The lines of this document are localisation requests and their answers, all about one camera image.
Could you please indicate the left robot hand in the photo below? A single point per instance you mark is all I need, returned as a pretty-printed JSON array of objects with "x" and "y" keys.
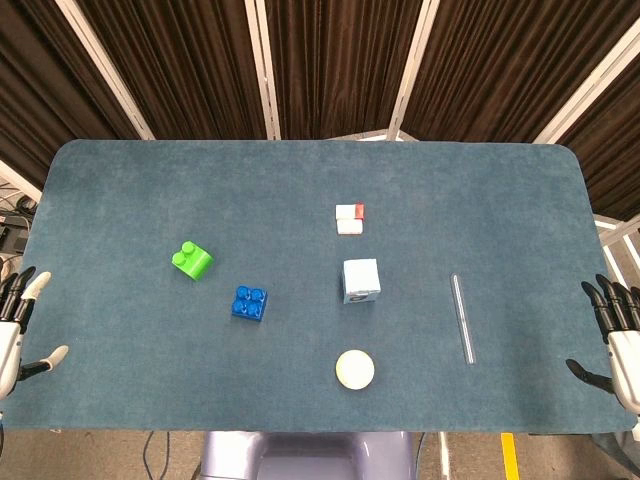
[{"x": 10, "y": 350}]

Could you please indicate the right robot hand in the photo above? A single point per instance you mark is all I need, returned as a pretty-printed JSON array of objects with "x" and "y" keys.
[{"x": 625, "y": 355}]

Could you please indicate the green toy brick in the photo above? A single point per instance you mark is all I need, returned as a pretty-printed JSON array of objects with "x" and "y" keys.
[{"x": 195, "y": 262}]

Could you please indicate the blue toy brick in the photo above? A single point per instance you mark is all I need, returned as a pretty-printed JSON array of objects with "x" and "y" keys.
[{"x": 249, "y": 302}]

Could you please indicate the black device box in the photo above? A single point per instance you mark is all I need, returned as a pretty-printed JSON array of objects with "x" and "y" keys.
[{"x": 12, "y": 232}]

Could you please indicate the yellow floor tape strip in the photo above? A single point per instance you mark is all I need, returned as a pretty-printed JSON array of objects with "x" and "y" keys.
[{"x": 510, "y": 456}]

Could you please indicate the clear thin rod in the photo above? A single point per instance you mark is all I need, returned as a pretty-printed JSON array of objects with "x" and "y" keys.
[{"x": 463, "y": 317}]

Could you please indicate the dark brown curtain panel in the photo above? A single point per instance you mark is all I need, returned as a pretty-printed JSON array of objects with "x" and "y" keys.
[
  {"x": 612, "y": 150},
  {"x": 185, "y": 70},
  {"x": 45, "y": 85},
  {"x": 340, "y": 65},
  {"x": 510, "y": 65}
]

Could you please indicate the white floor tape strip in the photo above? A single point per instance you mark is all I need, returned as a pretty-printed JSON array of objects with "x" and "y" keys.
[{"x": 445, "y": 456}]

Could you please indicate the cream round ball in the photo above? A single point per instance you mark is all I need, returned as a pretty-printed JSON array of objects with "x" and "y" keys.
[{"x": 354, "y": 369}]

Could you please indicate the light blue cube box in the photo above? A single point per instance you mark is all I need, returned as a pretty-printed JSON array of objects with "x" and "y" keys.
[{"x": 361, "y": 281}]

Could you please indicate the plain white small box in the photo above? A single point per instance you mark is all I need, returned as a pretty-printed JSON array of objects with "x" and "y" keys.
[{"x": 349, "y": 227}]

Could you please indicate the white box with red end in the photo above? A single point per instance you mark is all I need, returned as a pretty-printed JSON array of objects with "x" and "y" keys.
[{"x": 347, "y": 211}]

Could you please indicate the lavender robot torso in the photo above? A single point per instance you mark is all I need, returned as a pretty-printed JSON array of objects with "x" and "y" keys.
[{"x": 310, "y": 457}]

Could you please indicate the blue felt table cover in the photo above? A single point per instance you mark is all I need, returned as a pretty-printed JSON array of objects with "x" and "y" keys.
[{"x": 300, "y": 175}]

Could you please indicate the white metal frame rack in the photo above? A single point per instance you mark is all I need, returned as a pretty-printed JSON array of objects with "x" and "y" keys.
[{"x": 620, "y": 235}]

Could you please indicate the white partition frame post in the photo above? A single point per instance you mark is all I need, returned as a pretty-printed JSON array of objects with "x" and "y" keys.
[
  {"x": 265, "y": 75},
  {"x": 17, "y": 180},
  {"x": 590, "y": 90},
  {"x": 412, "y": 75},
  {"x": 107, "y": 75}
]

